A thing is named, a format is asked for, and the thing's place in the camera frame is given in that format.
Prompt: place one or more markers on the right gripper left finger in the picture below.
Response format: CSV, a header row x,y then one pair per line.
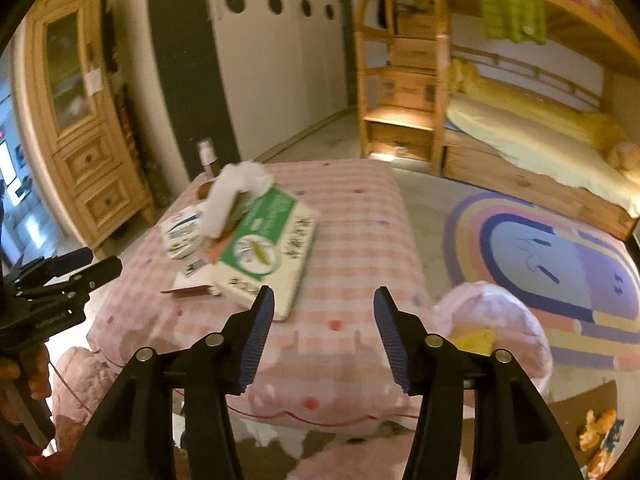
x,y
130,433

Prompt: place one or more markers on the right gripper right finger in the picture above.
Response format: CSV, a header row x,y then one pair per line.
x,y
515,433

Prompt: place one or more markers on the white milk carton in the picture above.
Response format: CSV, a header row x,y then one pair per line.
x,y
182,233

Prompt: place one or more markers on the green white tissue box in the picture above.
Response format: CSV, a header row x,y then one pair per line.
x,y
269,247

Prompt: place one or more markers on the white tissue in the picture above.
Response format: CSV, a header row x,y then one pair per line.
x,y
231,195

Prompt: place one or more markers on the orange snack wrapper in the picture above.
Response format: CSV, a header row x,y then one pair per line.
x,y
217,247

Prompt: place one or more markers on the pink lined trash bin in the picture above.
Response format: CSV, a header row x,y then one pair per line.
x,y
481,318

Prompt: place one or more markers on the person's left hand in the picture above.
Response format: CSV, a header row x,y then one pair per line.
x,y
34,367

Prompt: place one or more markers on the orange peels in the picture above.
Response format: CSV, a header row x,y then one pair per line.
x,y
600,436

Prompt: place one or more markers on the rainbow oval rug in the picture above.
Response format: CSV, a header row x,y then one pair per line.
x,y
579,282

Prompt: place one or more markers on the spray bottle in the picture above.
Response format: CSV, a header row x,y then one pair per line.
x,y
208,157

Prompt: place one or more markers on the wooden cabinet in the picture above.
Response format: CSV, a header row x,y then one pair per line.
x,y
92,163

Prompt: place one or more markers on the pink plush toy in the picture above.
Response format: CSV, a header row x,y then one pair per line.
x,y
624,156

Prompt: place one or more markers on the white wardrobe with holes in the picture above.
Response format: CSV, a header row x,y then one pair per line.
x,y
249,75

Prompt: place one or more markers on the yellow blanket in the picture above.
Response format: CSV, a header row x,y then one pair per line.
x,y
598,130

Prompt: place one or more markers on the wooden bunk bed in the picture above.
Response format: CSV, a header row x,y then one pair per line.
x,y
588,43

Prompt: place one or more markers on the green puffer jacket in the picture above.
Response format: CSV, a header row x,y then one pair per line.
x,y
514,20

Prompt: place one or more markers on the wooden stair drawers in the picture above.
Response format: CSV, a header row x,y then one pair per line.
x,y
402,58

